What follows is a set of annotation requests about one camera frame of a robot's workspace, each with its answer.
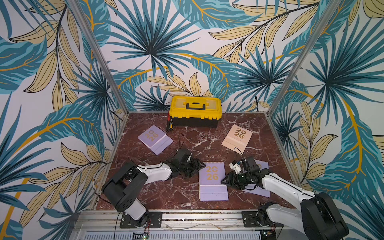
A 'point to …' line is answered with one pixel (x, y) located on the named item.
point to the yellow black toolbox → (195, 111)
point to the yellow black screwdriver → (171, 124)
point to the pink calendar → (237, 139)
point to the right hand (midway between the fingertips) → (223, 183)
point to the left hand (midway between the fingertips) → (203, 170)
